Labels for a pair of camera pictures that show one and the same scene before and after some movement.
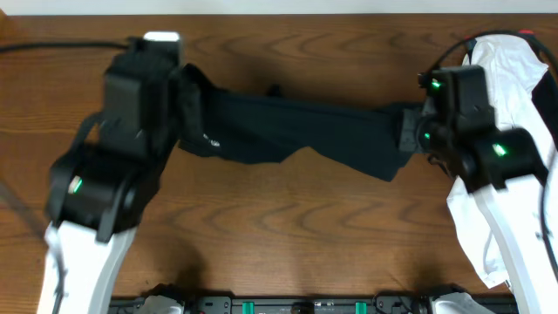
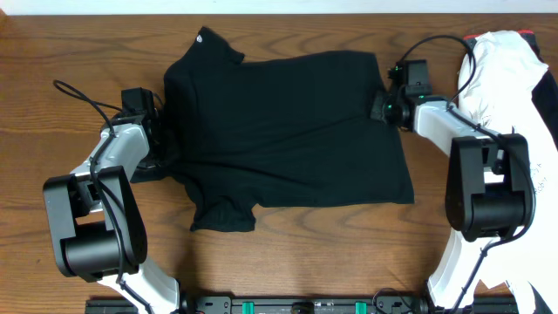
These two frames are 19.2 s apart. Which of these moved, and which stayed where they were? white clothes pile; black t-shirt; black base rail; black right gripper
Moved: black t-shirt; black right gripper
Stayed: white clothes pile; black base rail
